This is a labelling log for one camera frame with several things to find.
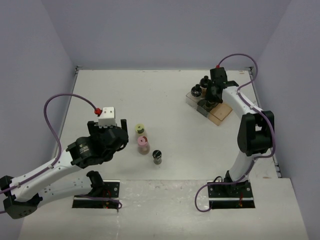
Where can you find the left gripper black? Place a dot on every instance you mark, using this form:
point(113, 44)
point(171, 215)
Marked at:
point(94, 130)

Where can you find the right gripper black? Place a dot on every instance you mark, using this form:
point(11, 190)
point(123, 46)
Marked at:
point(209, 96)

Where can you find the brown spice jar black lid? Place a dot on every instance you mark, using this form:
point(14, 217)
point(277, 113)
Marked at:
point(204, 85)

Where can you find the large white salt jar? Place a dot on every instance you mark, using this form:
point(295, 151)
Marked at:
point(196, 92)

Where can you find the yellow lid spice jar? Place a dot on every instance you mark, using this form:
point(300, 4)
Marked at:
point(140, 130)

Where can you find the pink lid spice jar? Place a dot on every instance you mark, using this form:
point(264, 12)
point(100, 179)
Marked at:
point(143, 145)

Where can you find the black grinder pepper bottle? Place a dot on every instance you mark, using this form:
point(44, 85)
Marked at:
point(157, 157)

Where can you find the black cap bottle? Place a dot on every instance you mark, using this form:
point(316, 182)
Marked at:
point(209, 105)

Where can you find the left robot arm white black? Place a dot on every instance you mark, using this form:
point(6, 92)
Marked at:
point(26, 193)

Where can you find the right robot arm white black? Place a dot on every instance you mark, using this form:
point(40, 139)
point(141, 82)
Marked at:
point(255, 133)

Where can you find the clear tiered organizer tray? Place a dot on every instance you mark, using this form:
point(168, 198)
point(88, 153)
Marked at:
point(216, 114)

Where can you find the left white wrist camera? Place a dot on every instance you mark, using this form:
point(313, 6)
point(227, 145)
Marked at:
point(107, 118)

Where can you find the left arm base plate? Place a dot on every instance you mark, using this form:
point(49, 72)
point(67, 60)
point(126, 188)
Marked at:
point(107, 198)

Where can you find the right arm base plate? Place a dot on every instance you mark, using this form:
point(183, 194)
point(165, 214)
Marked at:
point(237, 196)

